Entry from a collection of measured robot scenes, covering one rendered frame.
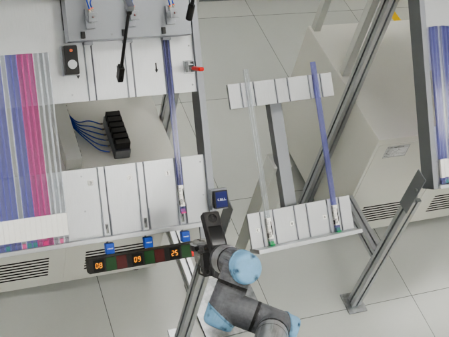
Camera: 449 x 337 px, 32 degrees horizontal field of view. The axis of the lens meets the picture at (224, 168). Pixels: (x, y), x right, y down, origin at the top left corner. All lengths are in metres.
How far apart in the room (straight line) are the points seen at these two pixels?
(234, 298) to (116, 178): 0.53
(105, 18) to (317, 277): 1.50
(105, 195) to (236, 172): 1.32
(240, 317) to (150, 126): 0.97
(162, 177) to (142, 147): 0.36
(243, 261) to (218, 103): 1.94
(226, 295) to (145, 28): 0.76
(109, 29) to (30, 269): 0.99
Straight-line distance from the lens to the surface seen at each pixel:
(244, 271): 1.85
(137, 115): 2.67
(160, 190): 2.23
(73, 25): 2.12
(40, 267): 2.79
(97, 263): 2.22
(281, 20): 4.34
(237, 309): 1.87
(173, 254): 2.27
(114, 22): 2.14
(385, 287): 3.26
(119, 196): 2.20
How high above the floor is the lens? 2.46
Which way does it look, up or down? 46 degrees down
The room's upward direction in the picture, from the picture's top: 16 degrees clockwise
